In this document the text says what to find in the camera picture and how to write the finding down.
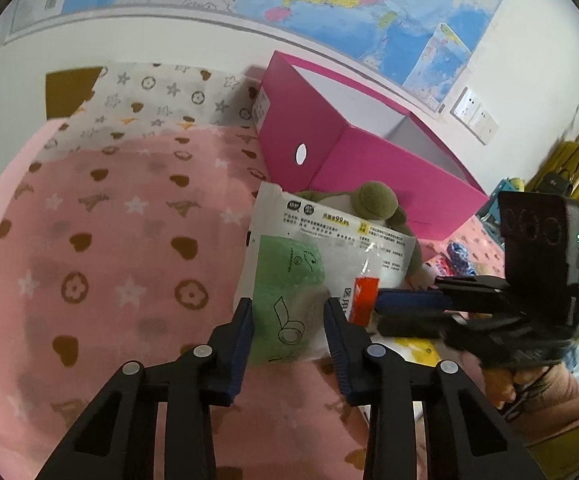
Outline green plush toy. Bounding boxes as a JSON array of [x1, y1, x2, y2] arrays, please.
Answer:
[[297, 181, 424, 291]]

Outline yellow packet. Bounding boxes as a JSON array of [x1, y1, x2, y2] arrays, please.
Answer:
[[394, 337, 443, 366]]

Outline blue patterned soft item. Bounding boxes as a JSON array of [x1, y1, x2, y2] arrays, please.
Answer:
[[447, 241, 476, 277]]

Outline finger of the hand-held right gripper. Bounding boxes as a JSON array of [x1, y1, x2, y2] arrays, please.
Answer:
[[375, 275, 510, 313], [375, 310, 475, 356]]

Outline white face mask packet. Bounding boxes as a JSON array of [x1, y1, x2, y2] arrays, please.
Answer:
[[233, 181, 417, 367]]

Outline person's right forearm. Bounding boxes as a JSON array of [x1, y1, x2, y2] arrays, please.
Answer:
[[512, 360, 579, 428]]

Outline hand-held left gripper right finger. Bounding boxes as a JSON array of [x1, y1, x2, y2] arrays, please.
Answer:
[[323, 297, 547, 480]]

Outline black bag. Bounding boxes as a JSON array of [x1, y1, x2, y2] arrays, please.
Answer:
[[539, 172, 573, 196]]

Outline yellow-green cloth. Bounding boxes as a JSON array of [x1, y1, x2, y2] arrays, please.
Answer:
[[512, 400, 579, 480]]

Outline pink printed blanket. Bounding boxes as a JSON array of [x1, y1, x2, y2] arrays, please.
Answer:
[[0, 120, 510, 480]]

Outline brown headboard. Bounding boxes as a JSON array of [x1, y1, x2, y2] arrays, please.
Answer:
[[46, 66, 104, 121]]

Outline person's right hand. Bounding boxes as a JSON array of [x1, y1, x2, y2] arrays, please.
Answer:
[[484, 367, 526, 411]]

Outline white patterned pillow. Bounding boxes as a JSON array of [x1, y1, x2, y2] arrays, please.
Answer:
[[44, 62, 263, 151]]

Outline white wall socket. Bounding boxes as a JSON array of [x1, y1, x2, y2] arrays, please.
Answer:
[[450, 87, 499, 143]]

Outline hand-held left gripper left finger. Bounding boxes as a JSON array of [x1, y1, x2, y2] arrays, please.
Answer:
[[34, 297, 255, 480]]

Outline pink cardboard box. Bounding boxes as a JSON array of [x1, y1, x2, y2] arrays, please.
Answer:
[[256, 51, 490, 241]]

